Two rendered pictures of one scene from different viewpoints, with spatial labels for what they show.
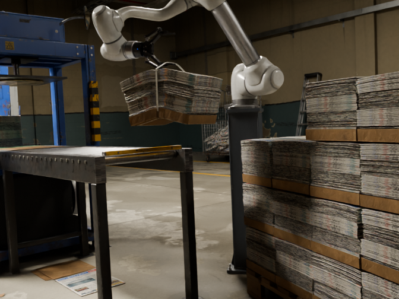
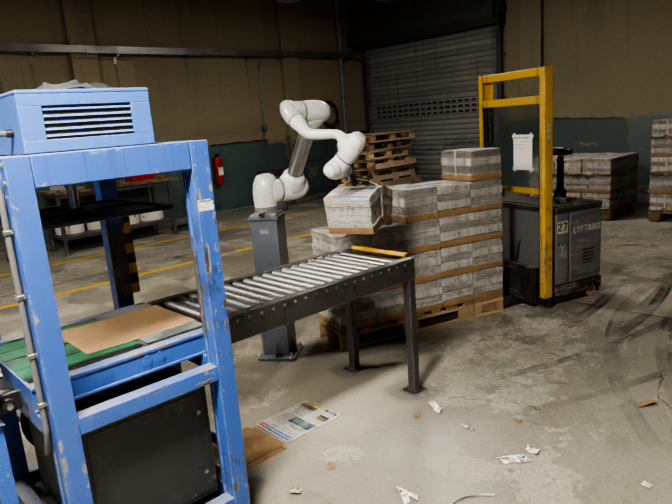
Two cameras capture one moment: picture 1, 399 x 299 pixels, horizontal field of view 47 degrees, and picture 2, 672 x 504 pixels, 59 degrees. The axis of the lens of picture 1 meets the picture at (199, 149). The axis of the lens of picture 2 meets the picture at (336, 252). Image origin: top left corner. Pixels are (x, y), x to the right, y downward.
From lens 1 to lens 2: 4.49 m
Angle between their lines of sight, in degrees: 91
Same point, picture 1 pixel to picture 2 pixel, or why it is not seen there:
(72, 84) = not seen: outside the picture
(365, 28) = not seen: outside the picture
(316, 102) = (412, 201)
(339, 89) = (427, 192)
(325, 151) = (418, 227)
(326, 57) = not seen: outside the picture
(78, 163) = (397, 269)
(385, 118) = (453, 204)
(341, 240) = (429, 270)
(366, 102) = (442, 198)
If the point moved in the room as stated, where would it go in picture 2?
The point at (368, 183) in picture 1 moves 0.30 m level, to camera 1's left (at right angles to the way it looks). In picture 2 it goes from (445, 236) to (455, 244)
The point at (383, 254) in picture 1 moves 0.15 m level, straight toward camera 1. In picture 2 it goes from (453, 265) to (473, 265)
